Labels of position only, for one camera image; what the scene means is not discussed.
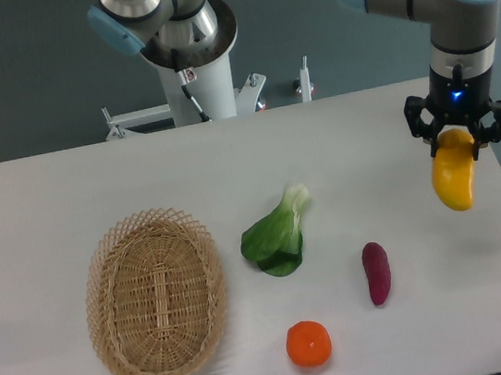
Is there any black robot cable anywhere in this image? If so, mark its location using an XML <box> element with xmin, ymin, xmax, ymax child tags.
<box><xmin>169</xmin><ymin>44</ymin><xmax>214</xmax><ymax>127</ymax></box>

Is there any green bok choy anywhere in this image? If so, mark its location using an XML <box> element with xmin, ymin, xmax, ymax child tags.
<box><xmin>240</xmin><ymin>183</ymin><xmax>311</xmax><ymax>278</ymax></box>

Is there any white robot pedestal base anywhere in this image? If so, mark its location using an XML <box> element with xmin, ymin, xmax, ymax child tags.
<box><xmin>87</xmin><ymin>0</ymin><xmax>274</xmax><ymax>142</ymax></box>

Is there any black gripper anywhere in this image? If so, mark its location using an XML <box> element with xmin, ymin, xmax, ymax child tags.
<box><xmin>403</xmin><ymin>65</ymin><xmax>501</xmax><ymax>161</ymax></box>

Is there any orange tangerine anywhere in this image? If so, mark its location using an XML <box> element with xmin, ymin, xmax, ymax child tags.
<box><xmin>286</xmin><ymin>321</ymin><xmax>333</xmax><ymax>368</ymax></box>

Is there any yellow mango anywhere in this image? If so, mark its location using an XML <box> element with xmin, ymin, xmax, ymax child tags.
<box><xmin>431</xmin><ymin>128</ymin><xmax>475</xmax><ymax>212</ymax></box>

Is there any oval wicker basket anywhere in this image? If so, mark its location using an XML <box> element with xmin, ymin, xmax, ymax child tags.
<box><xmin>86</xmin><ymin>208</ymin><xmax>227</xmax><ymax>375</ymax></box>

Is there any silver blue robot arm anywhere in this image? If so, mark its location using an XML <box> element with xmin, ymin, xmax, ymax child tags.
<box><xmin>87</xmin><ymin>0</ymin><xmax>501</xmax><ymax>156</ymax></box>

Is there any white stand foot bracket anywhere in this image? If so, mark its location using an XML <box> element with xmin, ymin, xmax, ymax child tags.
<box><xmin>292</xmin><ymin>55</ymin><xmax>315</xmax><ymax>103</ymax></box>

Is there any purple sweet potato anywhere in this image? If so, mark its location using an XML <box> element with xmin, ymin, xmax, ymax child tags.
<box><xmin>361</xmin><ymin>242</ymin><xmax>392</xmax><ymax>307</ymax></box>

